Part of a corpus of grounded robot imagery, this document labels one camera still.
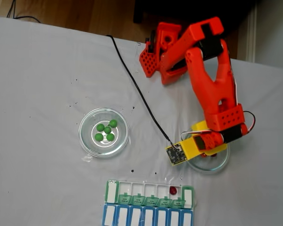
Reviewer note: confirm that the dark wooden furniture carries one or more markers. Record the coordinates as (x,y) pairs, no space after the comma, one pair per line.
(240,11)

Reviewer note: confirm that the white tablecloth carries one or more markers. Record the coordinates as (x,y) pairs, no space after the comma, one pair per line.
(37,94)

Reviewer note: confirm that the orange perforated holder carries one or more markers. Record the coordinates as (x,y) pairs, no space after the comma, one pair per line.
(148,61)

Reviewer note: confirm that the camera board in yellow mount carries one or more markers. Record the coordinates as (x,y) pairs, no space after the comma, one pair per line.
(175,154)

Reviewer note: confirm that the green candy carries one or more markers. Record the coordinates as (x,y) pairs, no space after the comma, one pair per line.
(113,123)
(110,136)
(107,129)
(100,127)
(98,136)

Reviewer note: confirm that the weekly pill organizer box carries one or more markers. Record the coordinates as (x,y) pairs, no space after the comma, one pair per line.
(136,188)

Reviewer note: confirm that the white door trim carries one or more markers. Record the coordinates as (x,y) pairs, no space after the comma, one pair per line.
(251,35)

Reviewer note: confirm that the clear glass dish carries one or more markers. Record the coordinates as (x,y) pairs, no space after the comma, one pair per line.
(87,141)
(207,168)

